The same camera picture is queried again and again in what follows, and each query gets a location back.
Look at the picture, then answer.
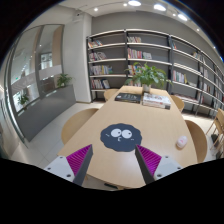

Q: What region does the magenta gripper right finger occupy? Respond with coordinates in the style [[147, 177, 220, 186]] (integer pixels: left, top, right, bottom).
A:
[[135, 145, 162, 184]]

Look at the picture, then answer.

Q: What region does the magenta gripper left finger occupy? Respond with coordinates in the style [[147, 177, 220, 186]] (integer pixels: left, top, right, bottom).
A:
[[66, 145, 93, 186]]

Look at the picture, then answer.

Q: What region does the dark cartoon face mouse pad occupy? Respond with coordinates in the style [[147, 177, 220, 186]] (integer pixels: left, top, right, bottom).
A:
[[100, 123, 142, 152]]

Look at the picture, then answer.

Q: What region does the white pink computer mouse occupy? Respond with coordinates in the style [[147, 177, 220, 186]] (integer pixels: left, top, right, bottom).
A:
[[176, 136, 188, 148]]

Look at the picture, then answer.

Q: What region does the wooden chair left near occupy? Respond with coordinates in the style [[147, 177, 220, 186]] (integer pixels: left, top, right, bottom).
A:
[[61, 108, 98, 144]]

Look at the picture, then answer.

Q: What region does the wooden chair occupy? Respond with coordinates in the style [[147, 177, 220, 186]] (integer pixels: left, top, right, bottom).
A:
[[61, 108, 98, 144], [185, 120, 207, 163], [104, 88, 118, 101], [171, 95, 184, 112]]

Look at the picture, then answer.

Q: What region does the wooden chair right near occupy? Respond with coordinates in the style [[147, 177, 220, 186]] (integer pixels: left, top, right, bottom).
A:
[[185, 120, 207, 163]]

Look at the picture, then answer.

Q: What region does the white red book stack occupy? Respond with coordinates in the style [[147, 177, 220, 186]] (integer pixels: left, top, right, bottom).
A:
[[142, 93, 171, 109]]

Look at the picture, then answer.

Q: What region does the wooden chair right far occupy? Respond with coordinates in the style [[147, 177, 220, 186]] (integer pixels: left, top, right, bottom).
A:
[[171, 95, 184, 112]]

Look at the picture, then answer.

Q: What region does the black book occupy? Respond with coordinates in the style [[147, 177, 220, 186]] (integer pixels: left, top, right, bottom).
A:
[[115, 93, 141, 104]]

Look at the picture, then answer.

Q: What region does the wooden chair left far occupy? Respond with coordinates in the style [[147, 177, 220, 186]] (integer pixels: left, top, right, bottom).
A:
[[104, 88, 118, 101]]

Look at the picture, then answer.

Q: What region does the wooden chair far right edge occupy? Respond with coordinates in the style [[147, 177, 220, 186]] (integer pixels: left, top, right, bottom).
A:
[[207, 109, 224, 149]]

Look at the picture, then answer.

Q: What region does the small potted plant left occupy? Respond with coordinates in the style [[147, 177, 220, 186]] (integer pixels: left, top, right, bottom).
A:
[[18, 94, 29, 106]]

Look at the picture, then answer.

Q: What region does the potted plant on ledge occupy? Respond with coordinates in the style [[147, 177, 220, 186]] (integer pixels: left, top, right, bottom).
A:
[[57, 74, 72, 88]]

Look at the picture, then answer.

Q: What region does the green potted plant on table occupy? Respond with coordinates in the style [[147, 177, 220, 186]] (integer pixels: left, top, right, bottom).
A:
[[125, 62, 171, 93]]

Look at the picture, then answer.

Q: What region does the large grey bookshelf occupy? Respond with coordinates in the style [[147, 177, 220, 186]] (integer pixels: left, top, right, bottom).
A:
[[86, 29, 224, 117]]

